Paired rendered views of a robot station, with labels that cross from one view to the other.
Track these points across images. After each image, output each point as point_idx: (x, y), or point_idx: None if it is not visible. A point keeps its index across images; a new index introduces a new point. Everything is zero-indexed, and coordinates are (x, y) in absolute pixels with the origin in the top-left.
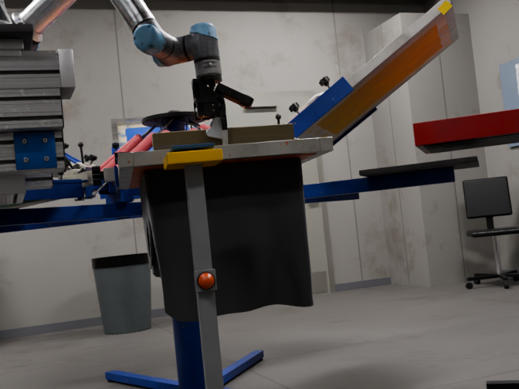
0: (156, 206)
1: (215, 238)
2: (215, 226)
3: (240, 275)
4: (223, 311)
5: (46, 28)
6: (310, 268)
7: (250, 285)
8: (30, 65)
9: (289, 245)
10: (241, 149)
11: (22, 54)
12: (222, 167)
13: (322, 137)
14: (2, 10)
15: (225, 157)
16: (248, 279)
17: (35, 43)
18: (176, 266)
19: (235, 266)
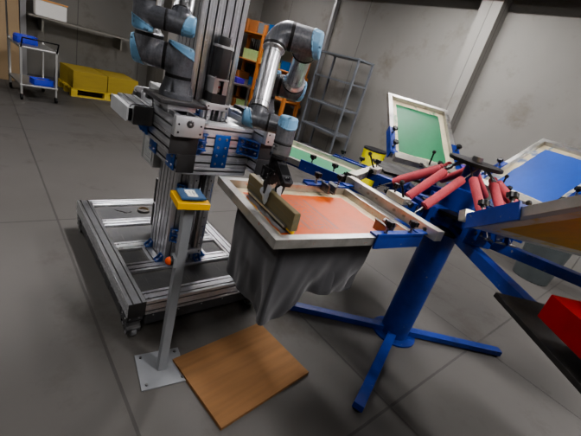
0: (237, 213)
1: (245, 248)
2: (247, 242)
3: (246, 276)
4: (236, 285)
5: (296, 85)
6: (264, 305)
7: (247, 285)
8: (167, 118)
9: (264, 283)
10: (245, 210)
11: (169, 111)
12: None
13: (271, 235)
14: (173, 86)
15: (239, 208)
16: (247, 281)
17: (292, 92)
18: (233, 247)
19: (245, 270)
